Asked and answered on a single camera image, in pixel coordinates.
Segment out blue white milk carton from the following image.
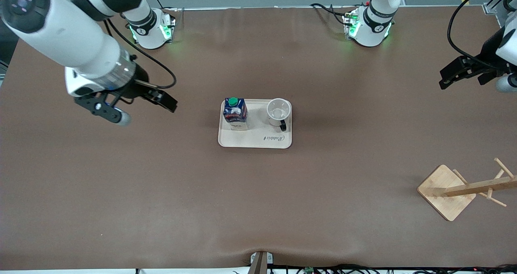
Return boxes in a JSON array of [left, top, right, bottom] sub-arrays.
[[223, 97, 248, 131]]

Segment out white mug black handle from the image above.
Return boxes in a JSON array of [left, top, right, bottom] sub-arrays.
[[267, 98, 292, 132]]

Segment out cream tray with bear print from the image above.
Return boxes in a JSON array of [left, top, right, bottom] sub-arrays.
[[218, 99, 292, 149]]

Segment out wooden mug rack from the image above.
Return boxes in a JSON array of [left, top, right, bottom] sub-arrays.
[[417, 158, 517, 222]]

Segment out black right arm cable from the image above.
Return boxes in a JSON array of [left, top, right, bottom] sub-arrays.
[[106, 19, 177, 90]]

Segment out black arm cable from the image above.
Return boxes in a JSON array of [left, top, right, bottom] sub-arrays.
[[447, 0, 510, 69], [106, 19, 177, 90]]

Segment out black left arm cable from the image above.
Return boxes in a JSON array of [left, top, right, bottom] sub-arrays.
[[447, 0, 510, 69]]

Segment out black right arm base cables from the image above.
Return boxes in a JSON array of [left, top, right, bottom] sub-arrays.
[[145, 0, 185, 22]]

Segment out black arm base cables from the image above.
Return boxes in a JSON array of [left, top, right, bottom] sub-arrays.
[[145, 0, 185, 22], [310, 2, 356, 29]]

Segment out black left arm base cables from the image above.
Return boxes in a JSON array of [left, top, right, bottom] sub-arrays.
[[310, 2, 356, 29]]

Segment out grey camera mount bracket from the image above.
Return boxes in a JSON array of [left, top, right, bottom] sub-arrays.
[[250, 252, 274, 274]]

